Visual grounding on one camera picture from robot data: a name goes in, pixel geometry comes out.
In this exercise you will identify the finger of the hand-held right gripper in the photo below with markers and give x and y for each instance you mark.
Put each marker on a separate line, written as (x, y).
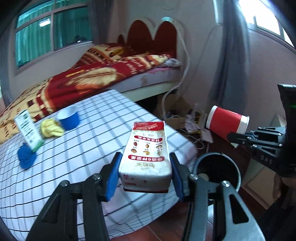
(245, 138)
(270, 129)

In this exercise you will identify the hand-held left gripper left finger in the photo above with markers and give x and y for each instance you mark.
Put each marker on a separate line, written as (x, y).
(113, 178)

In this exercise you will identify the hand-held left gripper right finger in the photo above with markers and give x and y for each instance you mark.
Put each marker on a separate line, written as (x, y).
(178, 179)

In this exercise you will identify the red paper cup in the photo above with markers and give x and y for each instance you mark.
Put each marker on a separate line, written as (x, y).
(224, 122)

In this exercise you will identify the black plastic bin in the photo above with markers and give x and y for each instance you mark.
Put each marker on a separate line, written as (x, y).
(217, 166)

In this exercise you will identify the white red snack bag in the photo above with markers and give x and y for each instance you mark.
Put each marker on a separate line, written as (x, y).
(145, 150)

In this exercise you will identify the person's right hand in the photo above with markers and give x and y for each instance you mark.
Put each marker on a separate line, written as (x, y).
(278, 186)

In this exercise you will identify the white router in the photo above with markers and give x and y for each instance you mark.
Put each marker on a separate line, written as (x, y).
(205, 136)

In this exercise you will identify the white checkered tablecloth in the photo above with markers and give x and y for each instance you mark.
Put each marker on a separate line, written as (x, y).
(92, 139)

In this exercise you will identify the white paper sheet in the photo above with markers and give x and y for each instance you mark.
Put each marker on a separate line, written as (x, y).
(191, 124)

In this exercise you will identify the cardboard box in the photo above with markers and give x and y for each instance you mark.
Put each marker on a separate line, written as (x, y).
(178, 121)

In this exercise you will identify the blue bowl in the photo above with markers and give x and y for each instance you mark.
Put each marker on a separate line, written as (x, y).
(69, 121)

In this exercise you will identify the yellow cloth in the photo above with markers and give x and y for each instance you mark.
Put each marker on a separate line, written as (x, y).
(50, 127)

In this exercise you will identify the grey patterned curtain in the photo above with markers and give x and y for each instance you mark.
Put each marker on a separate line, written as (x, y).
(233, 58)

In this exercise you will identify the blue cloth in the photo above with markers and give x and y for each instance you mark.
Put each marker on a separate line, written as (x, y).
(26, 156)

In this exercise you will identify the green and white carton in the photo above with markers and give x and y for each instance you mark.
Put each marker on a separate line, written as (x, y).
(29, 129)

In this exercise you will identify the white bed base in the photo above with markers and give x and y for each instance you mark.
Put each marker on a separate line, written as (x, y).
(157, 78)

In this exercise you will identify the floral pillow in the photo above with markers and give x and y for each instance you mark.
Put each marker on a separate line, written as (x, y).
(173, 62)

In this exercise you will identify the bed with red blanket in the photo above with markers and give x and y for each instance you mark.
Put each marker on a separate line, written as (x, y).
(92, 74)

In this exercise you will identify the bright window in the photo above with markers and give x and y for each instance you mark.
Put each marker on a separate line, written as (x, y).
(261, 18)

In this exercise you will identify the red and white headboard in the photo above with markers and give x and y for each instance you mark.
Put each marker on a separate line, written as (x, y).
(138, 34)

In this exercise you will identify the dark grey curtain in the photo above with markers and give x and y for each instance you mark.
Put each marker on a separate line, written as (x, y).
(5, 69)

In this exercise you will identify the large window with green curtain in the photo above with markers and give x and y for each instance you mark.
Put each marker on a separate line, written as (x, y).
(69, 30)

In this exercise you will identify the grey curtain beside large window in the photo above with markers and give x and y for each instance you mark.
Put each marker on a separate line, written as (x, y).
(97, 18)

